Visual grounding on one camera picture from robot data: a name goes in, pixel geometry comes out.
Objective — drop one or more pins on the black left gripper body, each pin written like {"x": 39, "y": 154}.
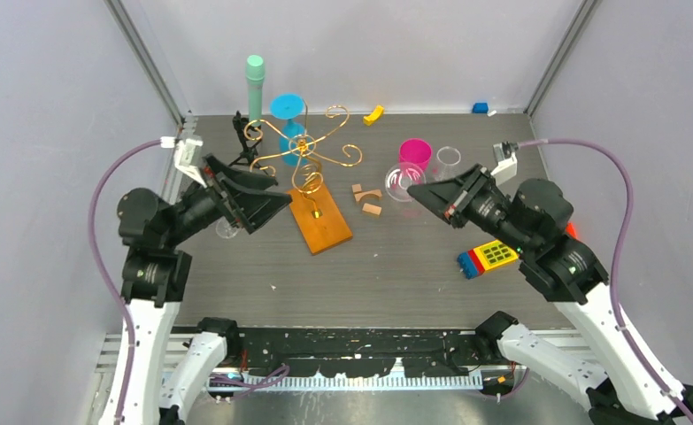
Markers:
{"x": 212, "y": 202}

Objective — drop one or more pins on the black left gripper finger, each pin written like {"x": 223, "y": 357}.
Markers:
{"x": 251, "y": 209}
{"x": 240, "y": 177}

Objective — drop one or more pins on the wooden arch block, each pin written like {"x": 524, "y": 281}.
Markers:
{"x": 364, "y": 195}

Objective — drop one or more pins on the clear wine glass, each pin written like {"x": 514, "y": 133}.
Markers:
{"x": 226, "y": 230}
{"x": 446, "y": 165}
{"x": 400, "y": 178}

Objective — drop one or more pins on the red block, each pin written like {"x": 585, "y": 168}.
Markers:
{"x": 571, "y": 230}

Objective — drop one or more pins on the clear wine glass front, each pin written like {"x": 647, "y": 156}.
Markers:
{"x": 446, "y": 165}

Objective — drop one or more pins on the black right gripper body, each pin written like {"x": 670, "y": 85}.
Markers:
{"x": 482, "y": 206}

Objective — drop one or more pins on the aluminium frame rail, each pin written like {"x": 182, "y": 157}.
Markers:
{"x": 140, "y": 49}

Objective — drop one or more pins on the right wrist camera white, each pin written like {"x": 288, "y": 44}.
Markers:
{"x": 507, "y": 162}

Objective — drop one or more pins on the pink plastic wine glass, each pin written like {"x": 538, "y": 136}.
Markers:
{"x": 415, "y": 151}

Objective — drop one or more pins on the colourful toy block calculator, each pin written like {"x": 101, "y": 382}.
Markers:
{"x": 485, "y": 258}

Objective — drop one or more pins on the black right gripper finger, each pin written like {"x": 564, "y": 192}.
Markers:
{"x": 466, "y": 179}
{"x": 438, "y": 198}

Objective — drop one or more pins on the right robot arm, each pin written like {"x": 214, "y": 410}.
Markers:
{"x": 626, "y": 384}

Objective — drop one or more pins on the small blue block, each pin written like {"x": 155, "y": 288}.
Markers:
{"x": 480, "y": 108}

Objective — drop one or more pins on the green microphone on tripod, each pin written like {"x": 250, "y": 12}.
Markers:
{"x": 252, "y": 100}

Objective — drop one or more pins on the yellow curved block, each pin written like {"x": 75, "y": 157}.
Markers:
{"x": 374, "y": 115}

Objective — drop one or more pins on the wooden rectangular block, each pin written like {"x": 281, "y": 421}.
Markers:
{"x": 372, "y": 210}

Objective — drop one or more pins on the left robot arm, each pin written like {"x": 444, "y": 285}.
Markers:
{"x": 154, "y": 278}

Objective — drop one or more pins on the orange wooden rack base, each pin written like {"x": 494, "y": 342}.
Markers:
{"x": 322, "y": 227}

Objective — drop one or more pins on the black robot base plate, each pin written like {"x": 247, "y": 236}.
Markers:
{"x": 361, "y": 352}

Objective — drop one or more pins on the gold wire wine glass rack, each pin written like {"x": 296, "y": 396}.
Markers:
{"x": 307, "y": 177}

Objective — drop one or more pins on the blue plastic wine glass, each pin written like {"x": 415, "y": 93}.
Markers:
{"x": 287, "y": 126}

